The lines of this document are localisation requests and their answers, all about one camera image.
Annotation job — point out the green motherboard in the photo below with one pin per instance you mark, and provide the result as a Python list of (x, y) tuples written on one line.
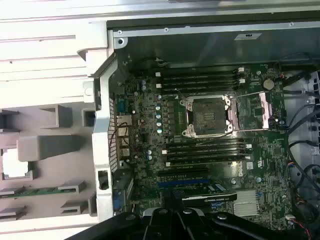
[(262, 155)]

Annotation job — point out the silver rear port block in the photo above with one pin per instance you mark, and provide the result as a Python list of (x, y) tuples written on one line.
[(123, 135)]

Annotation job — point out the metal locking lever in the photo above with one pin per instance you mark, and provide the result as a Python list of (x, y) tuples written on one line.
[(226, 133), (180, 93)]

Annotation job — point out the metal socket cover frame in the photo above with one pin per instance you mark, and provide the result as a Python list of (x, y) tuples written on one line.
[(265, 110)]

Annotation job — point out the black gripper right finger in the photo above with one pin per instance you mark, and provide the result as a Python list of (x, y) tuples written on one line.
[(190, 228)]

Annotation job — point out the white corner fixture bracket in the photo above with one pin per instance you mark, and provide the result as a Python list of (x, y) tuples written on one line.
[(100, 45)]

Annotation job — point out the CPU socket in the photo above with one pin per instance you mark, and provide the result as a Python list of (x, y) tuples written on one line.
[(207, 117)]

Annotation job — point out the white case label sticker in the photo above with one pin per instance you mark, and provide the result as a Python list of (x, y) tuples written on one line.
[(247, 36)]

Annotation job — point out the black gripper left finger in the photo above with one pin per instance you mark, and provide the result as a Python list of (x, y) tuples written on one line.
[(160, 228)]

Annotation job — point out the grey disk bay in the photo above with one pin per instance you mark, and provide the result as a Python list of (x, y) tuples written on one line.
[(315, 85)]

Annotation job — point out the blue video port connector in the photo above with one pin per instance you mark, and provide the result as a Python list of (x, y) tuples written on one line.
[(116, 205)]

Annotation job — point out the silver finned heat sink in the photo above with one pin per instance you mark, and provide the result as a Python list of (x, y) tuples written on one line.
[(246, 202)]

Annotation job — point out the silver coin battery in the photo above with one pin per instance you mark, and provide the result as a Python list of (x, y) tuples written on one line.
[(268, 84)]

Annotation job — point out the grey parts rack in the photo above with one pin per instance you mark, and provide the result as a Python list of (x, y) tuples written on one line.
[(50, 147)]

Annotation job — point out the black expansion slot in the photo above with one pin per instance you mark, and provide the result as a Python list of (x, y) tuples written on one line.
[(182, 172)]

